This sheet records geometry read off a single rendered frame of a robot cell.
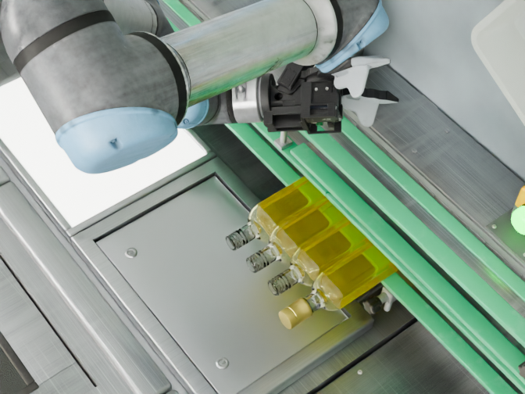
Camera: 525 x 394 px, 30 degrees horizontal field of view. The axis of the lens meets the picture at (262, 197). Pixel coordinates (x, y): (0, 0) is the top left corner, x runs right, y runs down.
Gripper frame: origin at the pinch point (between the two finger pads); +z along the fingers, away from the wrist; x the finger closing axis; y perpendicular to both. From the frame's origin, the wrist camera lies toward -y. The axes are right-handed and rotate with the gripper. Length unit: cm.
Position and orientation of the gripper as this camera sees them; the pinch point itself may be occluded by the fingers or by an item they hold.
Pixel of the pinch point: (395, 77)
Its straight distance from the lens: 149.0
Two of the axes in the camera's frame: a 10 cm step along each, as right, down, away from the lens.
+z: 9.8, -0.3, -2.1
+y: -0.3, 9.6, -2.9
